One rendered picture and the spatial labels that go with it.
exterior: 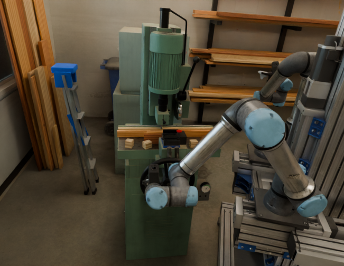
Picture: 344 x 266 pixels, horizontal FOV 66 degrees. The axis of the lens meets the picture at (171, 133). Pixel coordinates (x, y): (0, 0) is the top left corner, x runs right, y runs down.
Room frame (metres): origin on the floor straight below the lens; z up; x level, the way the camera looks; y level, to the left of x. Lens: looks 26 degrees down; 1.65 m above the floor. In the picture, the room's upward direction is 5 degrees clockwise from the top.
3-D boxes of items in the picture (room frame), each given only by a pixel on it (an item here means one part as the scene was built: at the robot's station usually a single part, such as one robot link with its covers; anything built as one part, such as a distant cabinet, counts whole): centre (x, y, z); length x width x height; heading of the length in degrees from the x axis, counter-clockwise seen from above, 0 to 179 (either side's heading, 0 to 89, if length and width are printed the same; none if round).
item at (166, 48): (1.45, 0.07, 1.35); 0.18 x 0.18 x 0.31
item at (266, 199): (0.99, -0.54, 0.87); 0.15 x 0.15 x 0.10
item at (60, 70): (2.01, 0.81, 0.58); 0.27 x 0.25 x 1.16; 98
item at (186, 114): (1.66, -0.05, 1.02); 0.09 x 0.07 x 0.12; 101
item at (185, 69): (1.69, -0.04, 1.23); 0.09 x 0.08 x 0.15; 11
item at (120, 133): (1.46, 0.00, 0.92); 0.67 x 0.02 x 0.04; 101
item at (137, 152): (1.35, 0.01, 0.87); 0.61 x 0.30 x 0.06; 101
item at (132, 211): (1.57, 0.09, 0.36); 0.58 x 0.45 x 0.71; 11
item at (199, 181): (1.36, -0.22, 0.58); 0.12 x 0.08 x 0.08; 11
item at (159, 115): (1.47, 0.07, 1.03); 0.14 x 0.07 x 0.09; 11
